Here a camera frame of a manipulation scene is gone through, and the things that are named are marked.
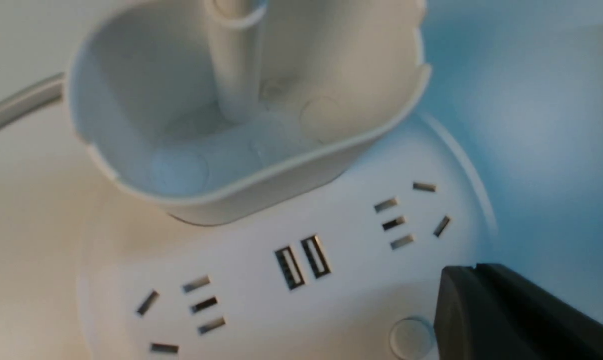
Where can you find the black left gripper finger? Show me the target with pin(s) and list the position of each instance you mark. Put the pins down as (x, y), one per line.
(489, 312)

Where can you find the white desk lamp socket base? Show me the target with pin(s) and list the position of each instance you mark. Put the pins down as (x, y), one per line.
(274, 191)

